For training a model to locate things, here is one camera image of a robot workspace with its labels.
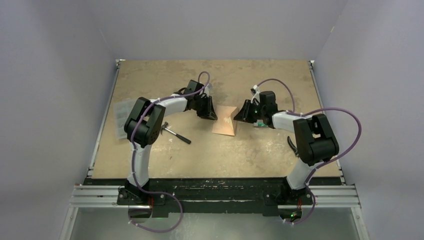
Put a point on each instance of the green white glue stick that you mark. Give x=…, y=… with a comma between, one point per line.
x=259, y=125

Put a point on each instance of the clear plastic organizer box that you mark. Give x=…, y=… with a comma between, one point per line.
x=121, y=111

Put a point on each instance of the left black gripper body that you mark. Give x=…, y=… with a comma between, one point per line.
x=201, y=103

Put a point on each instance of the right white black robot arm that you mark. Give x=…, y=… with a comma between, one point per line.
x=315, y=140

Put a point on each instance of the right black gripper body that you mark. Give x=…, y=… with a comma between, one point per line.
x=257, y=112

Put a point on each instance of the brown envelope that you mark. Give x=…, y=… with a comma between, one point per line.
x=225, y=123

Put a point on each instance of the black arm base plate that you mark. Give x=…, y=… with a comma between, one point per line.
x=268, y=196

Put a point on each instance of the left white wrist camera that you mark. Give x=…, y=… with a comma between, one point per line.
x=207, y=89

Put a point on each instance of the small black hammer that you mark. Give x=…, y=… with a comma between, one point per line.
x=165, y=128

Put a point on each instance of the aluminium frame rail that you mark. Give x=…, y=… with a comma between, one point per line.
x=102, y=196

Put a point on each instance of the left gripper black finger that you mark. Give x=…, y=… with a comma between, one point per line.
x=209, y=104
x=206, y=113

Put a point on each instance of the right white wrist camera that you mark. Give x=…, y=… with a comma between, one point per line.
x=255, y=91

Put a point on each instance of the black handled pliers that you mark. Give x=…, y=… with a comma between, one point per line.
x=292, y=146

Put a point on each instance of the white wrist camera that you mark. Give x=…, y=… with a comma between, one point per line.
x=207, y=89
x=255, y=91

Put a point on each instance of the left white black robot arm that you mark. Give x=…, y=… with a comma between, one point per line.
x=144, y=125

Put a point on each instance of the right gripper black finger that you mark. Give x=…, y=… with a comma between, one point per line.
x=247, y=116
x=238, y=116

